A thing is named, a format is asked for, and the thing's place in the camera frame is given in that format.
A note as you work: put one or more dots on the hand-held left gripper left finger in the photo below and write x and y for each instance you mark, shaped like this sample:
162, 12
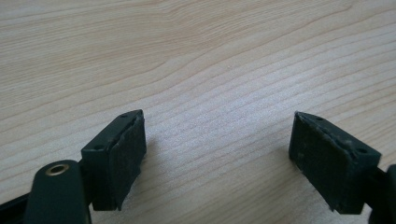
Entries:
115, 161

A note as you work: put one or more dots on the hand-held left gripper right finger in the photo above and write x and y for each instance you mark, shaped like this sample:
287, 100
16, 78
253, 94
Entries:
327, 161

